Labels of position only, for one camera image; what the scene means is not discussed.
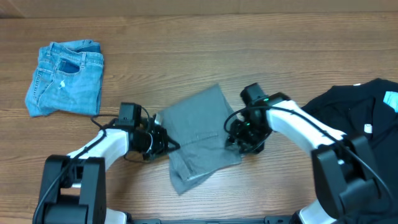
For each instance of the folded blue denim shorts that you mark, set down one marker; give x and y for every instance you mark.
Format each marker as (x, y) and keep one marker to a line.
(68, 77)

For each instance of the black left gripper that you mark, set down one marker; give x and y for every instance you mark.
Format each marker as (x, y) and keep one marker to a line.
(163, 140)

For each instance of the black t-shirt pile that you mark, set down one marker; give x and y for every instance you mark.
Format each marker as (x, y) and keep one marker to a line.
(369, 109)

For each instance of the grey cotton shorts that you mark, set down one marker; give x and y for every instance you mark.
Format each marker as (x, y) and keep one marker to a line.
(196, 123)

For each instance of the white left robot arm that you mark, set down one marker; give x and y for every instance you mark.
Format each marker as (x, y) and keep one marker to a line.
(73, 187)

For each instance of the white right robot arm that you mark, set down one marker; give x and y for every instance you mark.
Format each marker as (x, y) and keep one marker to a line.
(344, 170)

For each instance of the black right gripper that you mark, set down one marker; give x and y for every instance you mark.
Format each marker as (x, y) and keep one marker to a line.
(237, 135)

